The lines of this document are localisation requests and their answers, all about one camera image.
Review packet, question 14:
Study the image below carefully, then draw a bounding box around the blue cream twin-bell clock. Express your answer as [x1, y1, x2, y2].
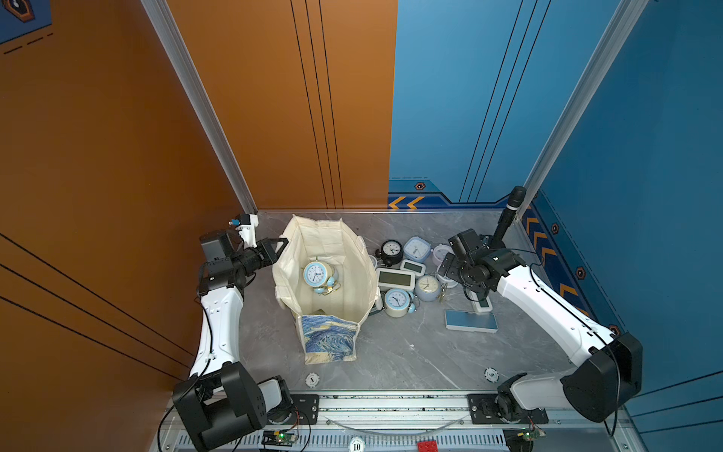
[384, 288, 416, 318]

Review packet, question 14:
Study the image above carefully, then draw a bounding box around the large white digital clock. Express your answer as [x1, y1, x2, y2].
[377, 269, 416, 292]

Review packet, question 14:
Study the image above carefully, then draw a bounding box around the blue rectangular clock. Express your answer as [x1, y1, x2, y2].
[444, 310, 498, 333]

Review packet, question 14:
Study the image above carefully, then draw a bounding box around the pink round alarm clock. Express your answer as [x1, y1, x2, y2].
[432, 244, 453, 267]

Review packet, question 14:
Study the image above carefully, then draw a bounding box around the white round marker right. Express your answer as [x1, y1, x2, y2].
[484, 367, 499, 383]

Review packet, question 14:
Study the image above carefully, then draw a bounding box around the cream canvas bag starry print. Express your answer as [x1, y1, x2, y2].
[272, 216, 383, 365]

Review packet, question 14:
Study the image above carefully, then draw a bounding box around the white round marker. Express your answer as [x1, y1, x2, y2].
[305, 372, 320, 388]
[484, 367, 499, 383]

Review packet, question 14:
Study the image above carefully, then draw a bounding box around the black round alarm clock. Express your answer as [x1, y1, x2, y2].
[375, 239, 404, 267]

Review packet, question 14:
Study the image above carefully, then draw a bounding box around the small white digital clock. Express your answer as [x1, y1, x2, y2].
[399, 259, 427, 278]

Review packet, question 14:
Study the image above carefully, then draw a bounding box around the yellow blue twin-bell clock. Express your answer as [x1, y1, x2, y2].
[302, 260, 341, 296]

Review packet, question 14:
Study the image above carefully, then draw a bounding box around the white round marker left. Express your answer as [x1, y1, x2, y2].
[305, 372, 320, 388]

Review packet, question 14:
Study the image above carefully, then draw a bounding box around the black microphone on stand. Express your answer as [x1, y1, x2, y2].
[489, 186, 526, 250]

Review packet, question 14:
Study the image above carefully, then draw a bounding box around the white round number tag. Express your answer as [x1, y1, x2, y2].
[348, 436, 365, 452]

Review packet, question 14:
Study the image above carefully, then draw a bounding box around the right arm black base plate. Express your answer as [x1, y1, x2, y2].
[466, 393, 549, 425]

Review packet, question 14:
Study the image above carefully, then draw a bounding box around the green circuit board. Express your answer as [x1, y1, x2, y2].
[261, 431, 299, 451]

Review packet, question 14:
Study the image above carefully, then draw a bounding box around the light blue square alarm clock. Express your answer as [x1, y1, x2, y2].
[403, 237, 432, 263]

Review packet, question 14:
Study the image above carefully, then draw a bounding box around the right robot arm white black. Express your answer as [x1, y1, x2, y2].
[441, 229, 643, 423]

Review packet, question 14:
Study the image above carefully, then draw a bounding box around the red block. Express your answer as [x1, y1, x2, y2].
[417, 440, 440, 452]

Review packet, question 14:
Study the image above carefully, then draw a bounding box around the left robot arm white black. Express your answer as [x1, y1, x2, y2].
[171, 230, 299, 451]

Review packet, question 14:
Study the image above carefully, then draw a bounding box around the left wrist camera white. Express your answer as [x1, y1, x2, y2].
[229, 214, 259, 248]

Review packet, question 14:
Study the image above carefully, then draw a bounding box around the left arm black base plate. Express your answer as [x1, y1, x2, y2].
[267, 393, 320, 426]

